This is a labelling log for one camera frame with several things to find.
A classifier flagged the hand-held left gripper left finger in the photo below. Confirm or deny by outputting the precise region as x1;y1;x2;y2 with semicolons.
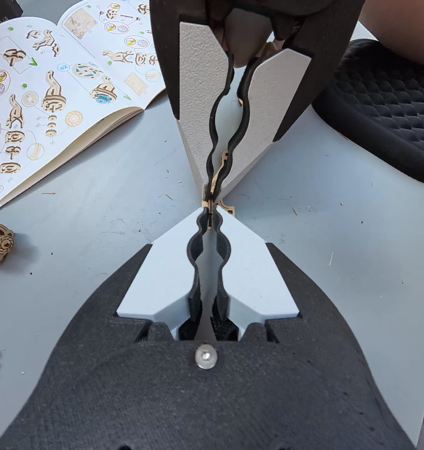
116;207;208;341

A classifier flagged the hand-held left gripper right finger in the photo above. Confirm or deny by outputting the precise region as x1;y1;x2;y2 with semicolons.
213;206;301;341

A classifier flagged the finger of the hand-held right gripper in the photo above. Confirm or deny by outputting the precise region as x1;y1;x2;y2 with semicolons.
211;48;312;203
178;21;235;197

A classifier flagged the curved wooden model part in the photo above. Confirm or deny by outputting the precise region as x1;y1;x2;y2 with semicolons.
212;149;237;217

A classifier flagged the small wooden model part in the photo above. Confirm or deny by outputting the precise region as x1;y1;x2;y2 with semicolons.
202;190;214;231

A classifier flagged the person's right forearm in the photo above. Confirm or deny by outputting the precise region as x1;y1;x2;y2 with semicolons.
358;0;424;71

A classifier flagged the person's right hand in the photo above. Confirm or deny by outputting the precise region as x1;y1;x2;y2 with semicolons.
223;9;286;69

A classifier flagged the black quilted wrist rest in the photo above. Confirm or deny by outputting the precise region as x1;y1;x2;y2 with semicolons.
312;39;424;187

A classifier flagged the open instruction booklet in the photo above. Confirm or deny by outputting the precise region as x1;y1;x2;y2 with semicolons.
0;0;167;211

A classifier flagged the black device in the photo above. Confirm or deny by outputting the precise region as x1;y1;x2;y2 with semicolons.
0;0;24;30

